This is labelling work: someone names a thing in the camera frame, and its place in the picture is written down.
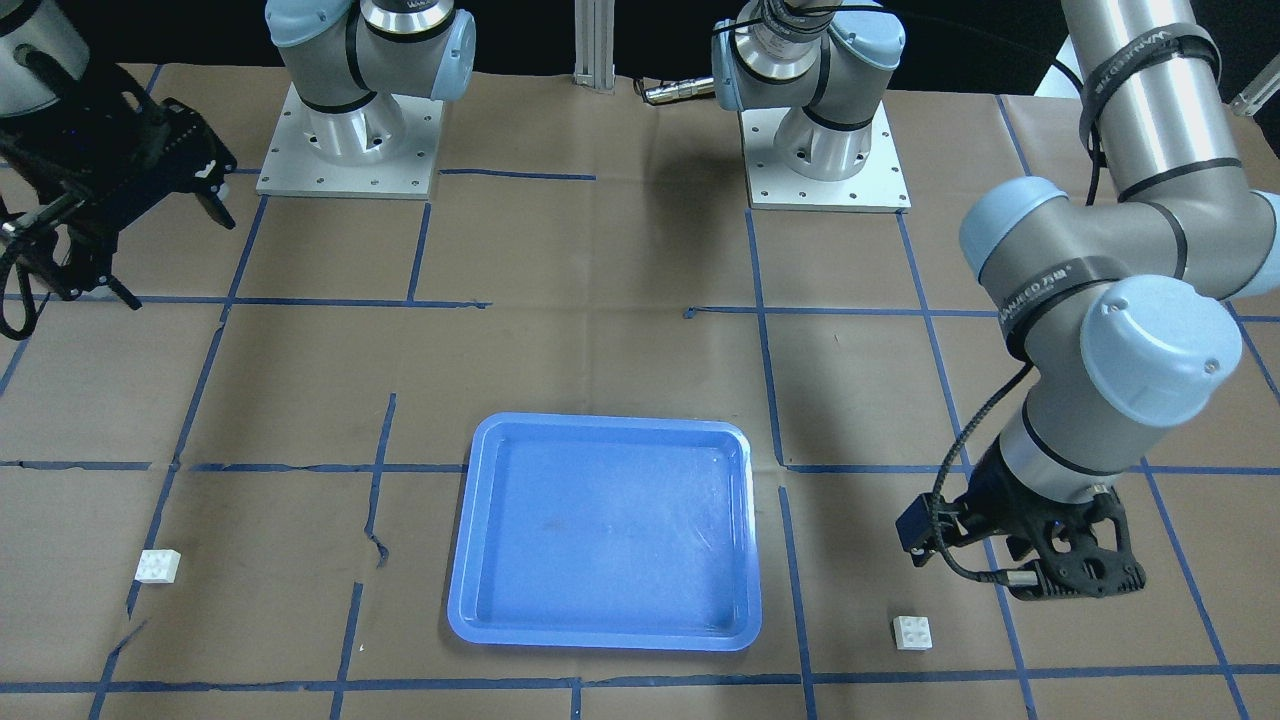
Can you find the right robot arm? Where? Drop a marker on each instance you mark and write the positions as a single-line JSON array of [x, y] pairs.
[[341, 55]]

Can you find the white block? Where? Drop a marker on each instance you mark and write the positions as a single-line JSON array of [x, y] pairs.
[[912, 633], [157, 567]]

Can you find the metal cable connector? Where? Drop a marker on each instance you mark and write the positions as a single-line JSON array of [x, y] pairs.
[[667, 93]]

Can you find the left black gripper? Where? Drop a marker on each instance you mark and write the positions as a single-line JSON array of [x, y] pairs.
[[990, 483]]

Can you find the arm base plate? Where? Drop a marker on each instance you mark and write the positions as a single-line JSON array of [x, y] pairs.
[[386, 150], [795, 165]]

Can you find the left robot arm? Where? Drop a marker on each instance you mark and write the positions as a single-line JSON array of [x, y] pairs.
[[1120, 309]]

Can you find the blue plastic tray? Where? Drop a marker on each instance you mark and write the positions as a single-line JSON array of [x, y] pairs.
[[607, 532]]

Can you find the rear aluminium frame post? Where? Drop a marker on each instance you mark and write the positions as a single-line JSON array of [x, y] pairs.
[[593, 38]]

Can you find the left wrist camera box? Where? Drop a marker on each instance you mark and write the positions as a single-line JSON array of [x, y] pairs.
[[919, 527]]

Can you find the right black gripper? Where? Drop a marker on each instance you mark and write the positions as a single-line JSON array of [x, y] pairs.
[[62, 168]]

